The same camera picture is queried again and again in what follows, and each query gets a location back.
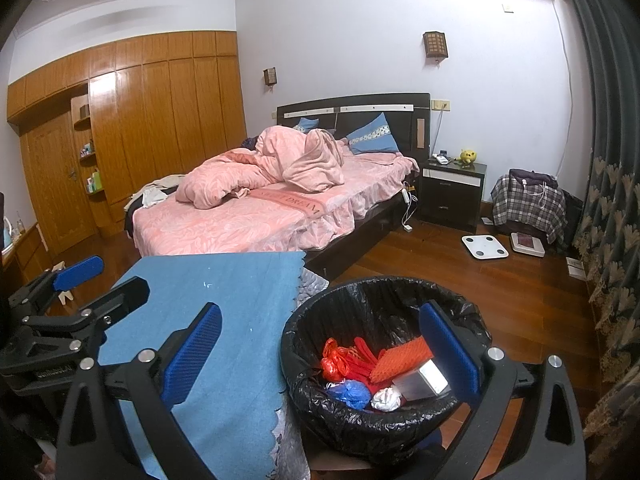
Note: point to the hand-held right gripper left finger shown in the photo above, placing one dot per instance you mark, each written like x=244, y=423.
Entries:
x=192, y=350

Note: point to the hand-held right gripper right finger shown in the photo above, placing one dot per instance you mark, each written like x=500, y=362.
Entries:
x=447, y=347

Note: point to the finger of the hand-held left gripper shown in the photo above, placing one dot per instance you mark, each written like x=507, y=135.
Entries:
x=80, y=270
x=120, y=297

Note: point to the white printed carton box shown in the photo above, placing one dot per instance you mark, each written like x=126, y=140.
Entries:
x=420, y=382

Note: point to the orange foam net sleeve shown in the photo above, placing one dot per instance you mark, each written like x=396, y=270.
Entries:
x=400, y=360

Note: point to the white paper ball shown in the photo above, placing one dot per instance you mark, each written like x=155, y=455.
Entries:
x=385, y=400

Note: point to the trash bin with black bag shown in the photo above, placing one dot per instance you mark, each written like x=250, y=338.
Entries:
x=380, y=300

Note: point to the red glove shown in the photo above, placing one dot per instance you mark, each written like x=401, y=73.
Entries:
x=362, y=365

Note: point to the blue plastic bag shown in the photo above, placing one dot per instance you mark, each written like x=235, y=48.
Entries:
x=352, y=394

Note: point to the red plastic bag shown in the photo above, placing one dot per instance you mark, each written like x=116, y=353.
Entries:
x=332, y=362

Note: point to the wooden side desk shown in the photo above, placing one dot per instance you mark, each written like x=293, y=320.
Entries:
x=27, y=255

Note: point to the blue table cloth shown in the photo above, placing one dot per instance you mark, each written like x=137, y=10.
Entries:
x=240, y=310

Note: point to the white electric kettle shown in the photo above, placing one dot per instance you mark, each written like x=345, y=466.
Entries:
x=5, y=232

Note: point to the wooden door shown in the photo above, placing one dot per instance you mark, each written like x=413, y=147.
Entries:
x=55, y=180

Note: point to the white clothes pile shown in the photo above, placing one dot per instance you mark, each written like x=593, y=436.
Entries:
x=155, y=192

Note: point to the white bathroom scale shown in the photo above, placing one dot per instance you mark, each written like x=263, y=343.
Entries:
x=485, y=246

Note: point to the bed with pink sheet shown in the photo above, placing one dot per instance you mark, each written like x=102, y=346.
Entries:
x=225, y=225

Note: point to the pink bathroom scale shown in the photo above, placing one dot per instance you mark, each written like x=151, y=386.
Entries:
x=527, y=244

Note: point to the grey floral table cover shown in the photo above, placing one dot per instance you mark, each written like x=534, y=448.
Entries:
x=312, y=285

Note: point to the white power strip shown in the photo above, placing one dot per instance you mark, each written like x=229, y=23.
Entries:
x=407, y=205

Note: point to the black and white nightstand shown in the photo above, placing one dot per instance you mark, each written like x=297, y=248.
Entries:
x=450, y=197

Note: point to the white flat floor box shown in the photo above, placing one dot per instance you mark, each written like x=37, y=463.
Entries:
x=576, y=267

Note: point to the plaid bag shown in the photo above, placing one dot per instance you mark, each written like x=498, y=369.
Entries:
x=527, y=205

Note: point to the wooden wardrobe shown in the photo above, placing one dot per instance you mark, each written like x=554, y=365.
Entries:
x=160, y=110

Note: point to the white remote control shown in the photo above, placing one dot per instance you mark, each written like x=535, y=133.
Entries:
x=442, y=158

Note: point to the yellow plush toy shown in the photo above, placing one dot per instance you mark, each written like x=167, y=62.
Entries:
x=468, y=156

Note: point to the dark purple garment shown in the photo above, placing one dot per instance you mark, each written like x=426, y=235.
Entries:
x=250, y=143

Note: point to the pink quilt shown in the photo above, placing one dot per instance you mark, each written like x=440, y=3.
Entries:
x=280, y=165

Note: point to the large blue pillow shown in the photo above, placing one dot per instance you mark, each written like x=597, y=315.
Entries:
x=375, y=135

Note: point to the small blue pillow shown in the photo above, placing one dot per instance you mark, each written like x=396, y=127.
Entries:
x=306, y=124

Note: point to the dark wooden headboard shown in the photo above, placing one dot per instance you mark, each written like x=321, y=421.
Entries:
x=360, y=102

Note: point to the dark patterned curtain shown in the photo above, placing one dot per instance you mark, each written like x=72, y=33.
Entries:
x=610, y=135

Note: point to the air conditioner pipe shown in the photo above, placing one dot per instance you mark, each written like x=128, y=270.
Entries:
x=567, y=85

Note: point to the wall socket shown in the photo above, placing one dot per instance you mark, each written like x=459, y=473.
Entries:
x=440, y=105

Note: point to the small wooden wall lamp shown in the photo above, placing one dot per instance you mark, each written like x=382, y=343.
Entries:
x=270, y=76

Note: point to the large wooden wall lamp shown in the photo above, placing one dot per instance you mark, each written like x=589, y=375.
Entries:
x=435, y=44

